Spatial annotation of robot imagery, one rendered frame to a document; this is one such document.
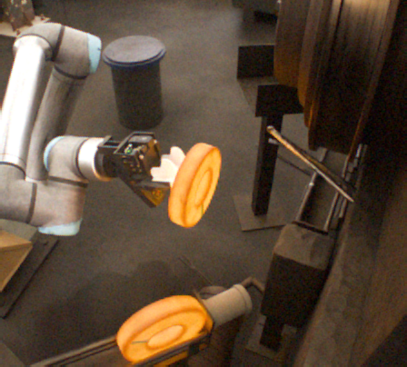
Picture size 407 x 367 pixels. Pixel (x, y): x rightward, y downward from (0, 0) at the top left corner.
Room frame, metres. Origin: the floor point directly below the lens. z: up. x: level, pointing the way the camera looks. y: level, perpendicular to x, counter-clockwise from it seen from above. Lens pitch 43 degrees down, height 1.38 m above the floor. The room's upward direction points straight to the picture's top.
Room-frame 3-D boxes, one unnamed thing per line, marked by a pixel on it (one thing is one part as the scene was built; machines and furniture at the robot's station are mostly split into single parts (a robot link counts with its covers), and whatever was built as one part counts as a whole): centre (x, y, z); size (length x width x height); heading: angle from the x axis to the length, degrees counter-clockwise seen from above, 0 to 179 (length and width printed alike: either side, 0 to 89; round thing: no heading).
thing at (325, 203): (0.61, -0.27, 0.66); 0.19 x 0.07 x 0.01; 154
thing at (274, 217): (1.19, -0.25, 0.36); 0.26 x 0.20 x 0.72; 9
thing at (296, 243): (0.41, -0.18, 0.68); 0.11 x 0.08 x 0.24; 64
